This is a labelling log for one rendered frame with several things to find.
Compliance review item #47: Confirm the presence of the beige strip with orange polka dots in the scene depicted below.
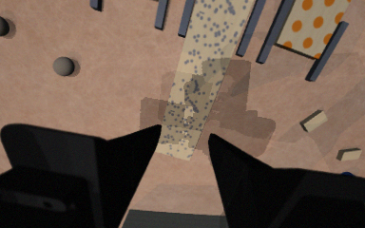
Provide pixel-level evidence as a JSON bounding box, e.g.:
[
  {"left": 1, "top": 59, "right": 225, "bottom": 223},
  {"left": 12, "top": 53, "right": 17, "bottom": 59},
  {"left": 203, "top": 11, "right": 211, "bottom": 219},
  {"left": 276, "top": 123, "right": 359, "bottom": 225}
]
[{"left": 273, "top": 0, "right": 351, "bottom": 60}]

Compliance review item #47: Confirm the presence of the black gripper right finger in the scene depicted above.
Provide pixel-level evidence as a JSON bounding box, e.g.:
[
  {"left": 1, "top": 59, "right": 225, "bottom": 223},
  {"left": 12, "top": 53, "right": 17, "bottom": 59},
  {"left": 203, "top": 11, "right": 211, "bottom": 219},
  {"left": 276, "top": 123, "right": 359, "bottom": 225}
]
[{"left": 208, "top": 133, "right": 365, "bottom": 228}]

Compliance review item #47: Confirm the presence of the beige speckled strip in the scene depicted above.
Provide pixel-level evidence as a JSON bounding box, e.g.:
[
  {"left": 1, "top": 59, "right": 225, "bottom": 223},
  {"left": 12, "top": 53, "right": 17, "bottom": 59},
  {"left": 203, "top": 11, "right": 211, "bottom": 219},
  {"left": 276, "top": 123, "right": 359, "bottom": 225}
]
[{"left": 155, "top": 0, "right": 254, "bottom": 161}]

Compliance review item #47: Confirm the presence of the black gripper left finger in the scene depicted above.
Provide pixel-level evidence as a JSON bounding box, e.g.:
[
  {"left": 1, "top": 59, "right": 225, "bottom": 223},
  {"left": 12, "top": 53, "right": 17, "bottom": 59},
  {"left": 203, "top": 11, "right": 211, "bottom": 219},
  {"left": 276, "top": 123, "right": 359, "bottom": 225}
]
[{"left": 0, "top": 123, "right": 162, "bottom": 228}]

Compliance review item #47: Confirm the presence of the beige rectangular block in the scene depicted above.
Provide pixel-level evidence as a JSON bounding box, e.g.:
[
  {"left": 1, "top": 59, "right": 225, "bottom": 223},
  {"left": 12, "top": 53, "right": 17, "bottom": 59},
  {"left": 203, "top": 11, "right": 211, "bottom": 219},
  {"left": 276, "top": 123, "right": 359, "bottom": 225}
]
[
  {"left": 299, "top": 110, "right": 328, "bottom": 132},
  {"left": 336, "top": 148, "right": 362, "bottom": 161}
]

